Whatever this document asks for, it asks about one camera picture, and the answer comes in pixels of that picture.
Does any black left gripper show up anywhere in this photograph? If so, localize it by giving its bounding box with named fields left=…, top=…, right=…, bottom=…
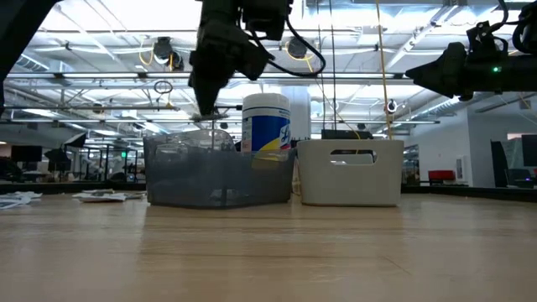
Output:
left=188, top=18, right=269, bottom=117

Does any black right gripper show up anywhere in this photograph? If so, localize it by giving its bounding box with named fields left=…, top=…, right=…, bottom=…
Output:
left=404, top=41, right=537, bottom=102

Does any yellow blue wipes canister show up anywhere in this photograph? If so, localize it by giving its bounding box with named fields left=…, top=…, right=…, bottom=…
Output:
left=241, top=92, right=293, bottom=169

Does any grey translucent plastic bin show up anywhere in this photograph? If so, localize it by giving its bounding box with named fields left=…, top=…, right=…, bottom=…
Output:
left=165, top=128, right=237, bottom=153
left=143, top=134, right=296, bottom=210

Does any white plastic bin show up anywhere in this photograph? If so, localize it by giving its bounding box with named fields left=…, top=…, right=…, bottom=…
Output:
left=295, top=138, right=405, bottom=208

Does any black upright panel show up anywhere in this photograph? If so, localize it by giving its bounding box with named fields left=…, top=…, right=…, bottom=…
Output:
left=490, top=140, right=508, bottom=189

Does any red box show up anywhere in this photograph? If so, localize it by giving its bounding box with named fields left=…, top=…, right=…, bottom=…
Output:
left=427, top=169, right=456, bottom=182

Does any black monitor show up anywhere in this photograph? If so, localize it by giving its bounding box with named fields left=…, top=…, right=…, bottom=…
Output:
left=10, top=145, right=43, bottom=164
left=521, top=133, right=537, bottom=168

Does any black hanging cable loop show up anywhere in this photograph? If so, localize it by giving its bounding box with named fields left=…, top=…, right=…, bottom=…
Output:
left=153, top=80, right=175, bottom=96

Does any yellow hanging cable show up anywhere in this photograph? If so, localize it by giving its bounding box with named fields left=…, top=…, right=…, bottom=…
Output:
left=375, top=0, right=394, bottom=142

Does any black camera cable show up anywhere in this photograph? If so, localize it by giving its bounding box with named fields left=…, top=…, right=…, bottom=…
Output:
left=251, top=16, right=327, bottom=79

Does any black aluminium table frame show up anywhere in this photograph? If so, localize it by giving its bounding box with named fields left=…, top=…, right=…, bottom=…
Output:
left=0, top=180, right=537, bottom=199

